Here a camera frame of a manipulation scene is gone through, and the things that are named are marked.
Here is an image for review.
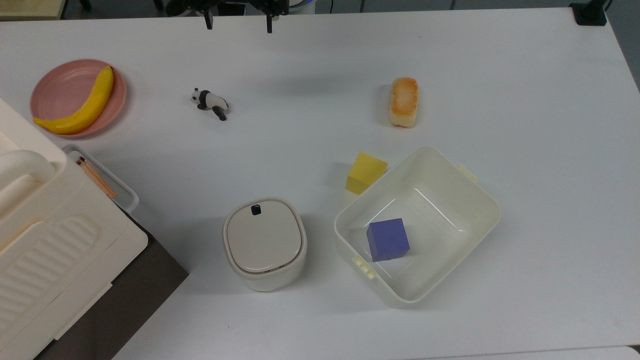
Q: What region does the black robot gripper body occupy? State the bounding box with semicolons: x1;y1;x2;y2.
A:
166;0;290;17

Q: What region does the dark brown drawer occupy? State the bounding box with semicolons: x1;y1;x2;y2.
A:
34;214;190;360

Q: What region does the black white panda figurine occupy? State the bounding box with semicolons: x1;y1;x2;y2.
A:
190;87;230;122

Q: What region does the yellow toy banana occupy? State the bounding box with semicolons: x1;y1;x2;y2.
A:
33;65;115;135

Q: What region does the toasted toy bread loaf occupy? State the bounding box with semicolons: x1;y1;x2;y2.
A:
388;76;419;129

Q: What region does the pink round plate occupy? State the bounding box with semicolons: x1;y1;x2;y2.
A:
30;59;128;139

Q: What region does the yellow foam cube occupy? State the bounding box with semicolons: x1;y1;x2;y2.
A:
345;152;389;196

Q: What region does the light wooden desk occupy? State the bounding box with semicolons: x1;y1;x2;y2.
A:
0;0;68;21

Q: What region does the cream cabinet door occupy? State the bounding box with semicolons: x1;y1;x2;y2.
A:
62;144;140;215

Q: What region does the cream lidded trash can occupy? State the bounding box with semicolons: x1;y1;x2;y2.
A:
222;197;308;293

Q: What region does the purple foam cube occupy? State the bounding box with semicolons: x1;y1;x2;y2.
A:
366;217;411;263

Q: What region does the white plastic storage bin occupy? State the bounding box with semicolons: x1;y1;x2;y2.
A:
333;146;501;308

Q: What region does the cream plastic cabinet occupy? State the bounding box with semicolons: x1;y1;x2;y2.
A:
0;97;150;360

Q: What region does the black table clamp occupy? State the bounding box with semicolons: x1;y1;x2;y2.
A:
569;0;613;27

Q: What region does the orange door handle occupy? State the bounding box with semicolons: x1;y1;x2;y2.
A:
76;156;117;200

